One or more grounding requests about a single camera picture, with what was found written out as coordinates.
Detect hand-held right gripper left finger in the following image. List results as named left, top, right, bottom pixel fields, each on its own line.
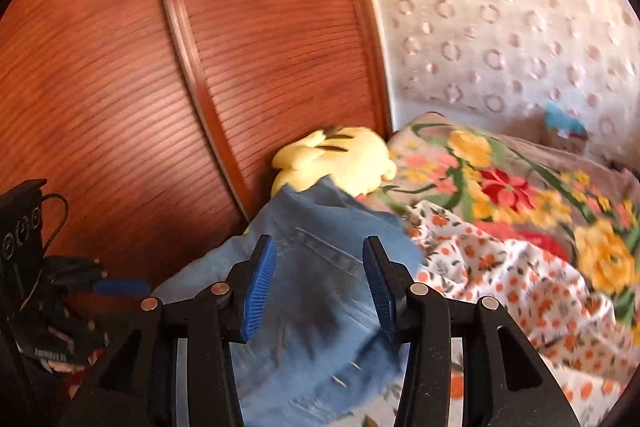
left=59, top=234, right=277, bottom=427

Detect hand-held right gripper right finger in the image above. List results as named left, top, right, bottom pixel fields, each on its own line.
left=362, top=235, right=583, bottom=427

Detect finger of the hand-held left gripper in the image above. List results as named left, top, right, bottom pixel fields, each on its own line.
left=47, top=257, right=151, bottom=303

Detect blue denim pants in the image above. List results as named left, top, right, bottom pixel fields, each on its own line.
left=150, top=177, right=426, bottom=427

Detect red cloth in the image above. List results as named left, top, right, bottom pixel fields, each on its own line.
left=55, top=367, right=101, bottom=400

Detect orange-print white bed sheet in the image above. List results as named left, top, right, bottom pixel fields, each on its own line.
left=345, top=199, right=636, bottom=427

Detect yellow plush toy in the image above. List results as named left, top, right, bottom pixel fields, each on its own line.
left=271, top=124, right=398, bottom=198

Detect floral blanket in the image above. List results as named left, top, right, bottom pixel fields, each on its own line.
left=367, top=112, right=640, bottom=343

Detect slatted wooden wardrobe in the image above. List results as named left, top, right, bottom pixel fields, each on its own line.
left=0, top=0, right=393, bottom=313

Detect blue plastic bag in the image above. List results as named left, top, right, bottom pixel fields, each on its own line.
left=544, top=102, right=588, bottom=138

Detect circle-patterned sheer curtain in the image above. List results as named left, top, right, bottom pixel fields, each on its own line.
left=355, top=0, right=640, bottom=168

